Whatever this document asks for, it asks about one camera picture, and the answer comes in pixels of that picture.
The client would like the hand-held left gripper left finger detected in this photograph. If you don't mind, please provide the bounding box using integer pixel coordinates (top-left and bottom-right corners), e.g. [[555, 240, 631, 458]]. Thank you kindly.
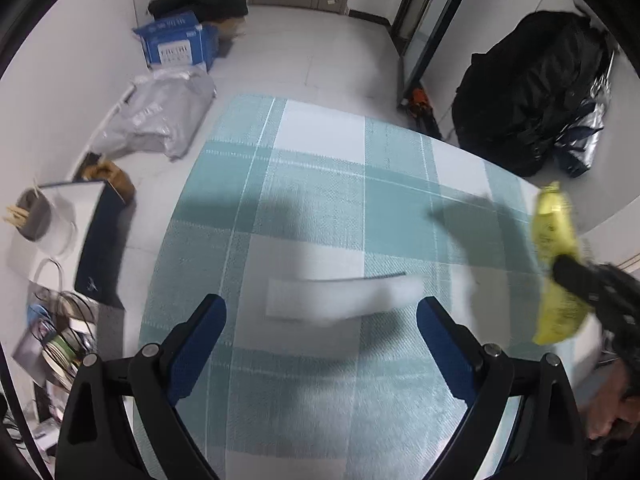
[[55, 294, 227, 480]]

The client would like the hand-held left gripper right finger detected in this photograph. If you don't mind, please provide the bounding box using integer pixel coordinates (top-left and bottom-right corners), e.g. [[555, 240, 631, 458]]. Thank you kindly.
[[416, 296, 586, 480]]

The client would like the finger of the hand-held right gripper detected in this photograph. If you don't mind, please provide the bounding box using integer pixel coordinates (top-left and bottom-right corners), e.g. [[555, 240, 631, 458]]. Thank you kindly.
[[551, 254, 603, 312]]

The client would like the yellow snack packet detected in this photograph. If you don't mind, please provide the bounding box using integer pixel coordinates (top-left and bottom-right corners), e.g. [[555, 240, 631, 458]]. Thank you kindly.
[[531, 181, 592, 346]]

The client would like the white foam sheet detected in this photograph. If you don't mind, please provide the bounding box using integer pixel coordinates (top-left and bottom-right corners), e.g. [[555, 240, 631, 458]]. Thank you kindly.
[[265, 274, 424, 324]]

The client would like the person's right hand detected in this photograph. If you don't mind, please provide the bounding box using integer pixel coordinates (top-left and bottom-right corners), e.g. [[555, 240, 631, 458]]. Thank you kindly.
[[586, 370, 640, 442]]

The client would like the brown small box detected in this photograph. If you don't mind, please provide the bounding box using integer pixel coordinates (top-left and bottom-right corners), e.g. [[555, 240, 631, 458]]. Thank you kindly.
[[81, 157, 137, 207]]

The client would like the teal plaid blanket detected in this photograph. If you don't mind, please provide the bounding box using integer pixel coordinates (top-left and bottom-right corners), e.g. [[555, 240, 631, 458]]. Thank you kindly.
[[137, 92, 601, 480]]

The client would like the black hanging jacket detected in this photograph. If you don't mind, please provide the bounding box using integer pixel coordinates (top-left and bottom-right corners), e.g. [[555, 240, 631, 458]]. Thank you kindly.
[[452, 10, 609, 179]]

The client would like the grey cup with wooden sticks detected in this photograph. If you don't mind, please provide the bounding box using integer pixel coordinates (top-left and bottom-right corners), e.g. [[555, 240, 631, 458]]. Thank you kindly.
[[2, 175, 52, 242]]

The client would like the orange black tool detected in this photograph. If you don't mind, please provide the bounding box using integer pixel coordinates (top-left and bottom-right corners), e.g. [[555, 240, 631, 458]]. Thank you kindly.
[[404, 87, 444, 137]]

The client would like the grey plastic mailer bag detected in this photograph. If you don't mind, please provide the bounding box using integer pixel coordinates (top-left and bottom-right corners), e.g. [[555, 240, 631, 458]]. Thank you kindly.
[[92, 67, 217, 162]]

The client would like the blue cardboard box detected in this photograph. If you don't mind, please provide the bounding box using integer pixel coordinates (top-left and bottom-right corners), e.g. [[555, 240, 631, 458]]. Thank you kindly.
[[132, 10, 221, 72]]

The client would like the brown cardboard box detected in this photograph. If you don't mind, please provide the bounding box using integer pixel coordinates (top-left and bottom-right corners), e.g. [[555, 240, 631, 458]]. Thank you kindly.
[[215, 15, 249, 44]]

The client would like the tangle of cables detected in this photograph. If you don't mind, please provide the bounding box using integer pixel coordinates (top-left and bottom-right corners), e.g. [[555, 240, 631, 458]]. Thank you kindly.
[[27, 289, 99, 397]]

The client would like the dark sliding door frame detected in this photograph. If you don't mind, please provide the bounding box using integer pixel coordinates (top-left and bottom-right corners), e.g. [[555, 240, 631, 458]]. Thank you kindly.
[[392, 0, 482, 107]]

